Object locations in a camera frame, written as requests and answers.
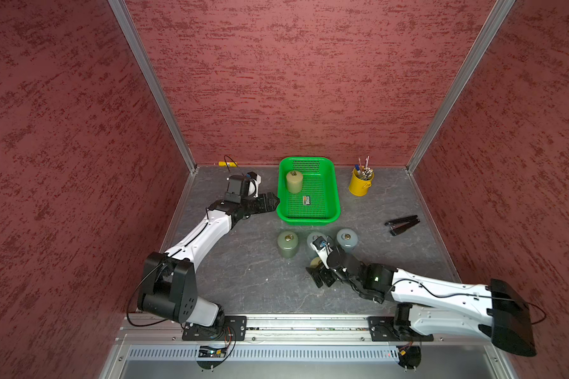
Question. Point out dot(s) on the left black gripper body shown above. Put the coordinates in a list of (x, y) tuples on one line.
[(254, 205)]

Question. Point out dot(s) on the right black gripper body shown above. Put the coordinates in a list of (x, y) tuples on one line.
[(329, 276)]

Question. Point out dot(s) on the grey canister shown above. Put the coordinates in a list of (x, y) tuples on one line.
[(310, 242), (347, 239)]

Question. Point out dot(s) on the beige canister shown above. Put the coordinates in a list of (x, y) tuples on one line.
[(294, 182), (315, 262)]

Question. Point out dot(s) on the green canister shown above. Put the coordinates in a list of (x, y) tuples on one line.
[(288, 244)]

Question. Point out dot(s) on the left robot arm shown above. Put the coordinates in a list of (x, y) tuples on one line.
[(168, 288)]

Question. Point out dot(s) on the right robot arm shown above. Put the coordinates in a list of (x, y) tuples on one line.
[(426, 307)]

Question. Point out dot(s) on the green plastic basket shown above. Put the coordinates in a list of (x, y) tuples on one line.
[(319, 183)]

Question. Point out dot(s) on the yellow marker pen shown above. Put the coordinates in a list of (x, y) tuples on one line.
[(227, 164)]

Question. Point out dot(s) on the black stapler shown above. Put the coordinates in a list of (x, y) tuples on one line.
[(401, 225)]

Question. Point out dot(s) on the yellow pen cup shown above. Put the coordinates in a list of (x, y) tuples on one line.
[(360, 182)]

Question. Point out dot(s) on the pens in cup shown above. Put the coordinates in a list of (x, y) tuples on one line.
[(364, 166)]

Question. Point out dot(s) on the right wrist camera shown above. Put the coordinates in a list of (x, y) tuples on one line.
[(322, 248)]

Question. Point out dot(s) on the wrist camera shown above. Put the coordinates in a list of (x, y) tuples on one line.
[(241, 187), (322, 248)]

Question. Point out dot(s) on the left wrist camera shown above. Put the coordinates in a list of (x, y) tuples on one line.
[(241, 187)]

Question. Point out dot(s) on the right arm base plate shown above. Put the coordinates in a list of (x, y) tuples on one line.
[(394, 329)]

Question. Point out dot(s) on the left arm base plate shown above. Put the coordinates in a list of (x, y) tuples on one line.
[(225, 329)]

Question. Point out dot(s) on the aluminium front rail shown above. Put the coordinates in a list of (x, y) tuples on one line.
[(289, 329)]

